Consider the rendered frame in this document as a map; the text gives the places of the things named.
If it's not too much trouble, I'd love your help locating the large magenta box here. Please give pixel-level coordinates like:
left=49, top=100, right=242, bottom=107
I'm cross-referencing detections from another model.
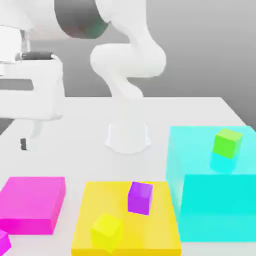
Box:
left=0, top=176, right=67, bottom=236

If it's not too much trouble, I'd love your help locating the small green cube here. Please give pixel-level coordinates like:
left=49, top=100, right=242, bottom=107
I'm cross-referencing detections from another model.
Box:
left=212, top=128, right=244, bottom=160

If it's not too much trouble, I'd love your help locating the small purple cube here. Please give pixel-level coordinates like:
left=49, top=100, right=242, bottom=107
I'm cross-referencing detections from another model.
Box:
left=127, top=181, right=154, bottom=217

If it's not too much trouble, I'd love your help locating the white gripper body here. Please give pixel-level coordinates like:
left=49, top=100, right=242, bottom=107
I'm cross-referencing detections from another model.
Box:
left=0, top=57, right=65, bottom=122

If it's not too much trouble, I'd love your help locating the small magenta cube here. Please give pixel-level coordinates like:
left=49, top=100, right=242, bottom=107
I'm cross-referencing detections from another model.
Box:
left=0, top=229, right=12, bottom=256

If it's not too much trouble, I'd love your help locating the large yellow box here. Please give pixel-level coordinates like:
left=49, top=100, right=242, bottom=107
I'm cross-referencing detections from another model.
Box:
left=70, top=180, right=183, bottom=256

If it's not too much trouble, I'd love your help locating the large cyan box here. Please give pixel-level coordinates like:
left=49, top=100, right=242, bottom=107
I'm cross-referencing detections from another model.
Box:
left=165, top=125, right=256, bottom=243

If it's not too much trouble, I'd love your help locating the small cyan cube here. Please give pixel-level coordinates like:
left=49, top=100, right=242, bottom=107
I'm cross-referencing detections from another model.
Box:
left=209, top=151, right=238, bottom=175

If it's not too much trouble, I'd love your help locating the small yellow cube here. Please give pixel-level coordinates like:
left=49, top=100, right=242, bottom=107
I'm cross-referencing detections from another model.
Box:
left=90, top=212, right=124, bottom=254

